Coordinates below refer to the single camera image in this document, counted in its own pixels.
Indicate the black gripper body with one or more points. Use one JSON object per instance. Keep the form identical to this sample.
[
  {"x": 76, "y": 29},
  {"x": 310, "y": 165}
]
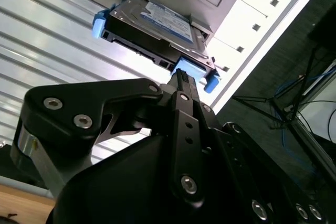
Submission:
[{"x": 118, "y": 182}]

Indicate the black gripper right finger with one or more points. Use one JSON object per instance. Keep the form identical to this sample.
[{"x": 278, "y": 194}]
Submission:
[{"x": 228, "y": 150}]

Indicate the hard disk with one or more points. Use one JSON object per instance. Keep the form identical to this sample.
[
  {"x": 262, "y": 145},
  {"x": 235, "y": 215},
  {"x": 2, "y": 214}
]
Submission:
[{"x": 147, "y": 32}]

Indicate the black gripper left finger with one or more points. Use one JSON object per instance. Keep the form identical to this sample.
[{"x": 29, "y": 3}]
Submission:
[{"x": 78, "y": 103}]

